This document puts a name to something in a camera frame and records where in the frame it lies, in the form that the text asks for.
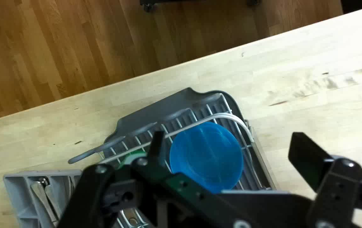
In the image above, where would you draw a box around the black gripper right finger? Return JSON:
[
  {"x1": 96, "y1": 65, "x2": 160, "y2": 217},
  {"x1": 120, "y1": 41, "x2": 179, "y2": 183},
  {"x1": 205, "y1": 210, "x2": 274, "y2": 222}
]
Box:
[{"x1": 287, "y1": 131, "x2": 362, "y2": 228}]

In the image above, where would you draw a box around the metal spoon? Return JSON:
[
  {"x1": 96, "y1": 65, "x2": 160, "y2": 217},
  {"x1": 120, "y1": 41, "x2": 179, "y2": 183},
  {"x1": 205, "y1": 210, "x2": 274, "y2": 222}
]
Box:
[{"x1": 30, "y1": 176, "x2": 59, "y2": 226}]

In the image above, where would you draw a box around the grey plastic spatula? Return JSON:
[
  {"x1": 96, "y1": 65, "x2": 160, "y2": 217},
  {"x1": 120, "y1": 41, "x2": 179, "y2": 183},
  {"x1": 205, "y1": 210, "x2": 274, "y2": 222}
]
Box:
[{"x1": 67, "y1": 134, "x2": 128, "y2": 165}]

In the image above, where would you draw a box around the blue plastic bowl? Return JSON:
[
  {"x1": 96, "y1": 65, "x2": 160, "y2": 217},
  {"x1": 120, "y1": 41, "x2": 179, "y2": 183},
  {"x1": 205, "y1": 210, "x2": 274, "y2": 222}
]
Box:
[{"x1": 168, "y1": 122, "x2": 245, "y2": 195}]

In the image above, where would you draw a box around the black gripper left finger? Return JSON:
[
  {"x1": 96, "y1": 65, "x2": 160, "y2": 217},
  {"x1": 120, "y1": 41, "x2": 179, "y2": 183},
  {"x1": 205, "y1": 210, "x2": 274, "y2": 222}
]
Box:
[{"x1": 58, "y1": 129, "x2": 254, "y2": 228}]

